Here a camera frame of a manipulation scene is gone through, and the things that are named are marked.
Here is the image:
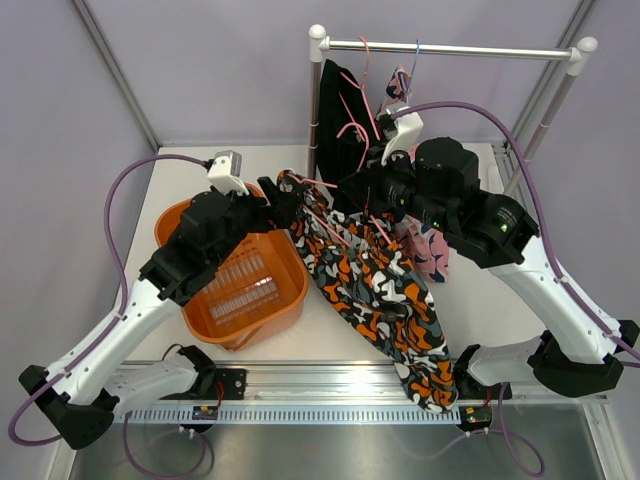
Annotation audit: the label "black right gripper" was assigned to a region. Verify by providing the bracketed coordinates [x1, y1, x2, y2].
[339, 142, 453, 234]

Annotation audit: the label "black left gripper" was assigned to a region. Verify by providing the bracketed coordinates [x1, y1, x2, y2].
[209, 177, 300, 268]

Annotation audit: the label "pink hanger of camouflage shorts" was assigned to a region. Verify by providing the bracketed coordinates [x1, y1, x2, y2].
[287, 121, 396, 249]

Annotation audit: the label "orange camouflage shorts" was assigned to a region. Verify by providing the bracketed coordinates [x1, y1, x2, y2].
[277, 170, 458, 413]

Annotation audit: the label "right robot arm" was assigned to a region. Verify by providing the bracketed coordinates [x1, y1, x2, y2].
[338, 137, 639, 399]

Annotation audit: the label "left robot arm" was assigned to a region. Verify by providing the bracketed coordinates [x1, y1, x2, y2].
[19, 177, 309, 450]

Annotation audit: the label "black shorts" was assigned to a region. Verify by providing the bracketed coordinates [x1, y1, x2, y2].
[316, 59, 384, 184]

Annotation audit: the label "pink patterned shorts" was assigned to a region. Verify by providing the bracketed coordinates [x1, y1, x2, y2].
[376, 66, 450, 283]

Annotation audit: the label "pink hanger of black shorts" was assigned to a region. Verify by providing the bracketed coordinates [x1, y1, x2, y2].
[337, 35, 376, 141]

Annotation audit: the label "blue hanger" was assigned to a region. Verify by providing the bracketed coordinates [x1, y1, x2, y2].
[404, 39, 421, 106]

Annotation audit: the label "orange plastic basket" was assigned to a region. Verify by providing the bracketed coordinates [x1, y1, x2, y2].
[140, 189, 309, 351]

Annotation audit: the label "metal clothes rack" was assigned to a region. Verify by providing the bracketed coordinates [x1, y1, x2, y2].
[305, 24, 599, 199]

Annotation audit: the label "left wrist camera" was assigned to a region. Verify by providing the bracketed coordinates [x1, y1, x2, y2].
[206, 150, 249, 195]

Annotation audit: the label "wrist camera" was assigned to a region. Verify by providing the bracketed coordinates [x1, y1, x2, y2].
[206, 150, 249, 195]
[377, 102, 424, 166]

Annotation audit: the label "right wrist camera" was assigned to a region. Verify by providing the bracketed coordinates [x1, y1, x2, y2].
[377, 102, 424, 166]

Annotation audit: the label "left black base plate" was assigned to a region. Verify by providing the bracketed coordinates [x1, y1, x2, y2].
[191, 367, 247, 401]

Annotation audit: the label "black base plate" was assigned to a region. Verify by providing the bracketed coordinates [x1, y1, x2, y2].
[458, 383, 513, 401]
[191, 367, 247, 401]

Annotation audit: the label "aluminium mounting rail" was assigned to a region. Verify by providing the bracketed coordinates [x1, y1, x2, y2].
[64, 363, 609, 407]

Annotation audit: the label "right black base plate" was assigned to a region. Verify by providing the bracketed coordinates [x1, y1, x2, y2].
[458, 383, 513, 401]

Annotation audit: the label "white slotted cable duct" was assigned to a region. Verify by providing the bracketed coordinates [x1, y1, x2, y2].
[129, 403, 461, 425]

